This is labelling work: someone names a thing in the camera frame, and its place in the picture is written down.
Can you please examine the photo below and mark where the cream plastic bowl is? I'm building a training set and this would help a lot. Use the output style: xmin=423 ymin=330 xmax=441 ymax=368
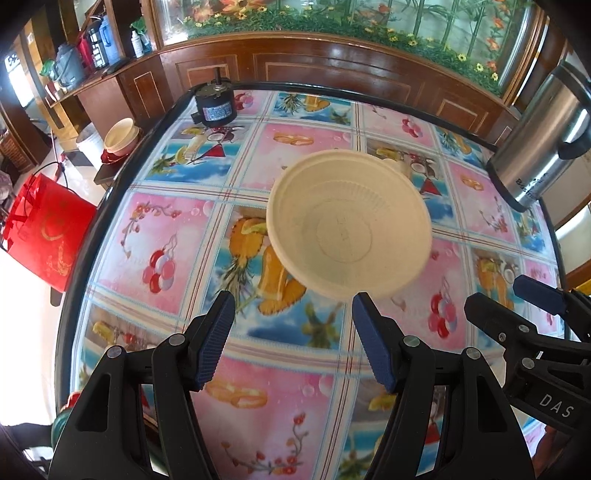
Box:
xmin=266 ymin=150 xmax=433 ymax=301

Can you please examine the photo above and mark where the blue grey thermos jug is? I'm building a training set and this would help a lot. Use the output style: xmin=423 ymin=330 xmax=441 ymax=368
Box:
xmin=53 ymin=45 xmax=86 ymax=88

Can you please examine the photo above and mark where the dark green bowl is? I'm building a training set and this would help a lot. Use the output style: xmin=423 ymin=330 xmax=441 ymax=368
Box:
xmin=50 ymin=408 xmax=77 ymax=455

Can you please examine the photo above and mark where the glass tank with artificial flowers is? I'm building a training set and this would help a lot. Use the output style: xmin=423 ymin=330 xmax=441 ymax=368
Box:
xmin=143 ymin=0 xmax=546 ymax=97

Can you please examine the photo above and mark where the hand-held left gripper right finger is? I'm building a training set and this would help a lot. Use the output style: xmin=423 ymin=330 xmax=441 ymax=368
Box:
xmin=352 ymin=292 xmax=536 ymax=480

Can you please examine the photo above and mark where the small dark side table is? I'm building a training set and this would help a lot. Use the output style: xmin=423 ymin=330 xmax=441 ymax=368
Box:
xmin=93 ymin=159 xmax=136 ymax=186

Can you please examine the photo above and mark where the red thermos flask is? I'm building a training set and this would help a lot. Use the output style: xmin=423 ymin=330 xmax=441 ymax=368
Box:
xmin=76 ymin=37 xmax=94 ymax=70

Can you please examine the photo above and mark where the fruit print tablecloth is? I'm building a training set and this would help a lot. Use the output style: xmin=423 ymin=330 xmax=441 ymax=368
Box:
xmin=62 ymin=88 xmax=561 ymax=480

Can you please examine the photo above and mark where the red glass plate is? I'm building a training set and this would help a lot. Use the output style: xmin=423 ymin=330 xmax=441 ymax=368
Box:
xmin=59 ymin=390 xmax=86 ymax=414

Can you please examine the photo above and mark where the blue water bottle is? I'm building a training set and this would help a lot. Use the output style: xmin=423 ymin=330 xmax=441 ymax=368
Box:
xmin=99 ymin=14 xmax=123 ymax=65

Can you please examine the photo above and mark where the black electric motor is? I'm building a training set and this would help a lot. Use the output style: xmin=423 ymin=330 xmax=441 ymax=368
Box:
xmin=191 ymin=67 xmax=238 ymax=128

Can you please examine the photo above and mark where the cream lidded pot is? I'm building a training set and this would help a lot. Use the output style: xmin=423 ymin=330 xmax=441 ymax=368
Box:
xmin=104 ymin=117 xmax=141 ymax=156

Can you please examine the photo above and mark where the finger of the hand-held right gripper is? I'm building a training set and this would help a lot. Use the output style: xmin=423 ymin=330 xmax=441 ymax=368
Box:
xmin=512 ymin=274 xmax=591 ymax=343
xmin=463 ymin=292 xmax=561 ymax=370

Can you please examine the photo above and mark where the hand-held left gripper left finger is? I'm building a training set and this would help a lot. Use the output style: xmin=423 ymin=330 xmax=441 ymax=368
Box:
xmin=47 ymin=290 xmax=237 ymax=480

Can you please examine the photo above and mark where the wooden cabinet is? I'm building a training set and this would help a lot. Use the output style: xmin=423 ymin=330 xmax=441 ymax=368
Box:
xmin=51 ymin=37 xmax=522 ymax=144

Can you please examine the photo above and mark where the red paper bag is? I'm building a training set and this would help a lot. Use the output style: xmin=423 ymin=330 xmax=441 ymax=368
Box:
xmin=2 ymin=161 xmax=98 ymax=294

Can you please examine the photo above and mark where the white plastic bucket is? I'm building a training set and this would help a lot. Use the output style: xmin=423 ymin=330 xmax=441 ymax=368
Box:
xmin=76 ymin=127 xmax=107 ymax=169

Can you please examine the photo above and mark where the stainless steel thermos jug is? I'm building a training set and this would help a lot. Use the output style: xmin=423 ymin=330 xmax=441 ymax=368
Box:
xmin=486 ymin=62 xmax=591 ymax=213

